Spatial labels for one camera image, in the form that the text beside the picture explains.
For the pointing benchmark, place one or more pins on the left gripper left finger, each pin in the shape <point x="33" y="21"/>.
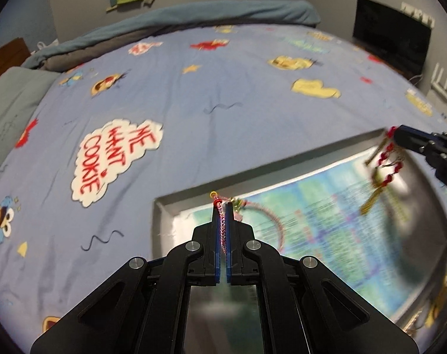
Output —
<point x="143" y="306"/>

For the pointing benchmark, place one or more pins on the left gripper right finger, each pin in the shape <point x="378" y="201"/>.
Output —
<point x="303" y="306"/>

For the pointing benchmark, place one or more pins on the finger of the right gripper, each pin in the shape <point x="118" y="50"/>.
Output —
<point x="415" y="140"/>

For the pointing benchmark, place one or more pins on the white wifi router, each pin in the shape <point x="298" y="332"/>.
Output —
<point x="438" y="81"/>

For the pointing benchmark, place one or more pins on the grey shallow cardboard tray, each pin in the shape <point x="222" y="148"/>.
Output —
<point x="225" y="158"/>

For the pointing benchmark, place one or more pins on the printed colourful paper sheet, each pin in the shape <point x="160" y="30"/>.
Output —
<point x="313" y="208"/>

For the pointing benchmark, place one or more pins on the black tv monitor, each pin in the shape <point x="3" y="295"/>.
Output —
<point x="398" y="39"/>

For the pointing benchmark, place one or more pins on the blue cartoon bed sheet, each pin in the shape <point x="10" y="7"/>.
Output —
<point x="77" y="189"/>

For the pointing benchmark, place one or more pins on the grey-blue pillow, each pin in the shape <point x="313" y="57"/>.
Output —
<point x="21" y="91"/>

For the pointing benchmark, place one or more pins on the teal rolled blanket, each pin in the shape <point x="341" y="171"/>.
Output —
<point x="168" y="20"/>

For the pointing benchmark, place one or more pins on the wooden headboard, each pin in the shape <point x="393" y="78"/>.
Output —
<point x="13" y="54"/>

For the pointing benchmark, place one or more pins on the white wall hook rack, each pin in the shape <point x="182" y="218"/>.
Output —
<point x="418" y="15"/>

